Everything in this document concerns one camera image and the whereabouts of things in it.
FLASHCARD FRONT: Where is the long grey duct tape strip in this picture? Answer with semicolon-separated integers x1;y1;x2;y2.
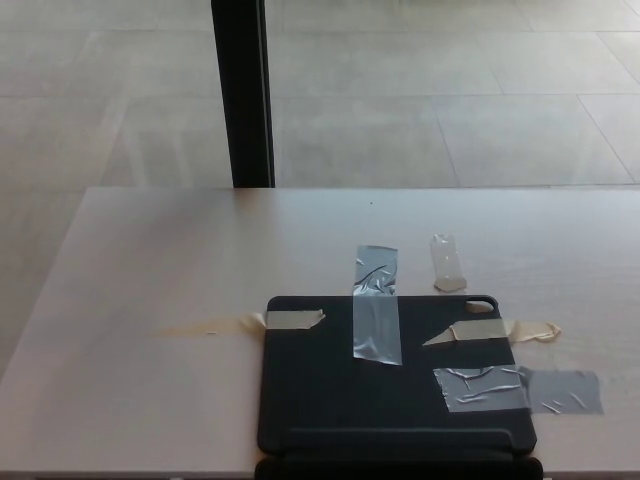
351;244;403;366

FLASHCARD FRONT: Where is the beige masking tape flat strip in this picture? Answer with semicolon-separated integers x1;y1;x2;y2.
149;308;327;337

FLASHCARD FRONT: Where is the clear plastic tape strip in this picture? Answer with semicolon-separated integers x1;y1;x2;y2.
428;233;468;293

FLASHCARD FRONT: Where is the black folding tablet cover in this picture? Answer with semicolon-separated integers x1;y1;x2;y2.
253;294;544;480

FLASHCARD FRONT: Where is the beige masking tape crumpled end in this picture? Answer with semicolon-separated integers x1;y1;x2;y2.
421;319;562;347

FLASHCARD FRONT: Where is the wide grey duct tape strip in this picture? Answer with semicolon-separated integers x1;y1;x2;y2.
432;364;605;416

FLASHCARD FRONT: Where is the black vertical window frame post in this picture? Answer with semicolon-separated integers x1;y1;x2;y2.
210;0;277;189

